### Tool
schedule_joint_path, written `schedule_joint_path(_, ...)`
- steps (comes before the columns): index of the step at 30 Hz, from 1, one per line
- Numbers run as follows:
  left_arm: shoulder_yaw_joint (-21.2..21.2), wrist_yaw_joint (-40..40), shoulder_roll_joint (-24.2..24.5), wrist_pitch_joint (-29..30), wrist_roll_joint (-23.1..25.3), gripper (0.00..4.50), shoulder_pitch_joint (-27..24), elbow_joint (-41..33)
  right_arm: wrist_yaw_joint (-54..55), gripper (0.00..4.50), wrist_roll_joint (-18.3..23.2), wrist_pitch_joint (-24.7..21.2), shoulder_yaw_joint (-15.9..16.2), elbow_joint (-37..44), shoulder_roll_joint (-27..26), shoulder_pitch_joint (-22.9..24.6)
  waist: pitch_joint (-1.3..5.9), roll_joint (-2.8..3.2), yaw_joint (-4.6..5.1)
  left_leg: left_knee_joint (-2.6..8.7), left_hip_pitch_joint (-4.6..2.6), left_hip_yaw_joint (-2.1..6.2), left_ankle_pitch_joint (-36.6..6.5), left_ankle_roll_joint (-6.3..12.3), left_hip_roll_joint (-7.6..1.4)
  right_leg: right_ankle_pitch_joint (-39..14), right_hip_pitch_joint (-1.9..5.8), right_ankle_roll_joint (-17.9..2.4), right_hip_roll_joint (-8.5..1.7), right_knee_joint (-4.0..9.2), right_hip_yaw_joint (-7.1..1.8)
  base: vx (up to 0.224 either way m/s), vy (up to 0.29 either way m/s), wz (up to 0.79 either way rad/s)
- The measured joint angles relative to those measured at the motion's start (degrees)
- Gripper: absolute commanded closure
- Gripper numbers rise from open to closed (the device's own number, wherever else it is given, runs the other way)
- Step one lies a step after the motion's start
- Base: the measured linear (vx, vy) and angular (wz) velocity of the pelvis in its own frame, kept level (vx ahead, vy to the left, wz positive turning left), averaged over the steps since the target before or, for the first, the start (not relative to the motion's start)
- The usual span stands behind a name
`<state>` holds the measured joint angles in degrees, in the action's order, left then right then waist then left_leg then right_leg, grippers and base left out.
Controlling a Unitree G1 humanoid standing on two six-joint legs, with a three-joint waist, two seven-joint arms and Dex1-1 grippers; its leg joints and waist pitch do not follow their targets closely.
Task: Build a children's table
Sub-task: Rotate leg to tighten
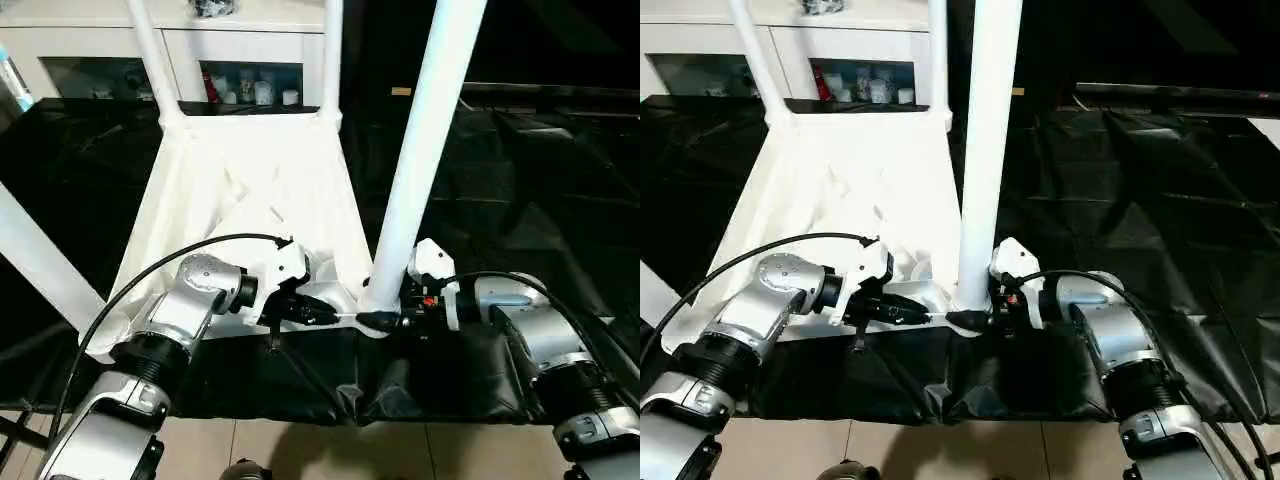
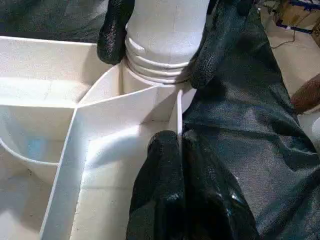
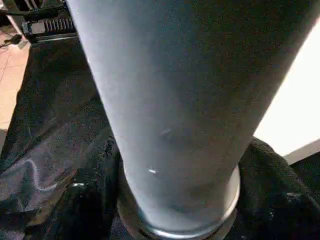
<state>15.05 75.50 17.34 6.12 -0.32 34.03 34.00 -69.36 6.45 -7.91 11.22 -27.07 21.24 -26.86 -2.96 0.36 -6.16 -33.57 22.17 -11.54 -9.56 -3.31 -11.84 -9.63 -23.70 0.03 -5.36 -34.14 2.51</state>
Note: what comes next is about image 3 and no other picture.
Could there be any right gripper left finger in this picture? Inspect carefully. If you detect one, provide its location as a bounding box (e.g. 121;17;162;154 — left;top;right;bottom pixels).
30;135;123;240

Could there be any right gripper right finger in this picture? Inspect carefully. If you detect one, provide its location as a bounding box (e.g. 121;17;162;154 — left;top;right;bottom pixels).
232;136;320;240

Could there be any white plastic table top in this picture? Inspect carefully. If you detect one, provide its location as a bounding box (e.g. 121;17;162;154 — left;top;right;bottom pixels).
252;30;320;166

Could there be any white plastic table leg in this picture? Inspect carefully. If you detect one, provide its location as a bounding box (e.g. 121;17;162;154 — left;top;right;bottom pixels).
65;0;320;240

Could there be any glossy black mat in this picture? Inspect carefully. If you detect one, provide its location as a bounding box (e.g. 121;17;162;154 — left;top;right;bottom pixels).
0;35;320;240

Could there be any thin black floor cable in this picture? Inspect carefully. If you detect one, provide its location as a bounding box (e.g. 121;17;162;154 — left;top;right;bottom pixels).
0;32;23;50

